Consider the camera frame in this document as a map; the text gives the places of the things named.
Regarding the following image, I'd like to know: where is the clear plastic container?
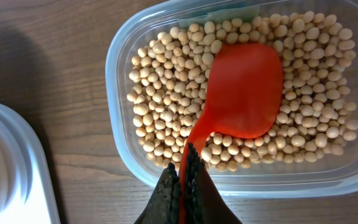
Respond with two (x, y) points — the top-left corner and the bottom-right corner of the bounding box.
(106, 0), (358, 198)

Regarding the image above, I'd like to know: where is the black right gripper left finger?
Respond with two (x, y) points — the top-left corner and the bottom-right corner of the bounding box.
(134, 163), (181, 224)

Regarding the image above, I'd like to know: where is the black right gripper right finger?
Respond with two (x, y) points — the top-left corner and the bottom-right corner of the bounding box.
(183, 143), (241, 224)

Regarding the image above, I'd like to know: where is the red plastic scoop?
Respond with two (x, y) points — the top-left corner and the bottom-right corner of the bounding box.
(178, 44), (283, 224)

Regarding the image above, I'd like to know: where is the soybeans pile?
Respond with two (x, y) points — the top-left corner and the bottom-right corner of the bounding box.
(127, 11), (358, 171)

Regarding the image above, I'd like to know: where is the white digital kitchen scale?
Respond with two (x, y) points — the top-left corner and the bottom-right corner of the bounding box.
(0, 104), (62, 223)

